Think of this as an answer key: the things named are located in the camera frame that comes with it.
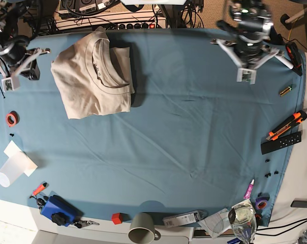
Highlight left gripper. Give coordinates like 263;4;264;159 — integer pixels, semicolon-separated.
210;39;286;70

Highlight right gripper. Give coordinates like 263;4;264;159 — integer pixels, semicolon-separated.
0;48;51;80

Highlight beige T-shirt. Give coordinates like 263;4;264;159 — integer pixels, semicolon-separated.
51;27;135;119

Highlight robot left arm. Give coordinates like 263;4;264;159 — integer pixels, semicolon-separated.
211;1;284;70

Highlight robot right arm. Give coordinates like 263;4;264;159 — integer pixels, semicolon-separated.
0;1;50;80

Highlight white marker pen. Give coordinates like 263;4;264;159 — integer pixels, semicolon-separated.
275;55;294;70

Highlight black orange box cutter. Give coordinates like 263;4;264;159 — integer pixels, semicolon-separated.
286;41;302;76

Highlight red tape roll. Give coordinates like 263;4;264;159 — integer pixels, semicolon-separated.
6;111;19;127

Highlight green AA battery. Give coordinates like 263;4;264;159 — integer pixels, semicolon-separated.
279;85;292;97

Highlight orange utility knife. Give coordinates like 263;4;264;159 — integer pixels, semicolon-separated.
266;110;307;141

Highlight white paper sheet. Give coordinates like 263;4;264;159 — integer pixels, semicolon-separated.
4;140;38;177

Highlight black remote control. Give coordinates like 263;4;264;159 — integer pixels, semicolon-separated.
261;131;302;155

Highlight translucent plastic cup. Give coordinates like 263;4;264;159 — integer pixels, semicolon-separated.
0;151;28;188

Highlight blue table cloth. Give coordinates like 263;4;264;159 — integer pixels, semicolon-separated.
0;29;305;224

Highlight black power strip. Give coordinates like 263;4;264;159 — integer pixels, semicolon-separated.
117;20;166;29

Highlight orange marker pen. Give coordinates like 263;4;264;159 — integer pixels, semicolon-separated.
30;182;48;198

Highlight purple glue tube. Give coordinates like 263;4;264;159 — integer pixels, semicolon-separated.
243;179;255;199

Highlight blue box with knob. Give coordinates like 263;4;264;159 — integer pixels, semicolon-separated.
41;195;79;227

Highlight purple tape roll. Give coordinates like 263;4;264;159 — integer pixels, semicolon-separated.
255;197;268;210

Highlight black phone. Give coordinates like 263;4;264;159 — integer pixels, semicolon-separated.
290;200;307;208

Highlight clear wine glass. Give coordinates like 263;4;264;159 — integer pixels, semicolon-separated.
228;199;257;244

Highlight metal keys with fob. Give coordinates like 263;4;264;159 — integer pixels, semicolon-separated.
73;220;99;229

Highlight folded paper map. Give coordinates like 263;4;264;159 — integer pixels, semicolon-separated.
198;208;231;239

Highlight red cube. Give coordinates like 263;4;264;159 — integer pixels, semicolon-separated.
111;212;123;225

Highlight packaged tool blister pack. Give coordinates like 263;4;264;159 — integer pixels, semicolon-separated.
163;210;208;228

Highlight grey ceramic mug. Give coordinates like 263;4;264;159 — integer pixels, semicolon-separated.
128;212;161;244

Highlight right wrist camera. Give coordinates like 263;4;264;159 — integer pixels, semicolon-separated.
2;76;20;92

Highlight blue black clamp handle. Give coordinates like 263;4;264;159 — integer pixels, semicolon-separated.
269;26;284;45

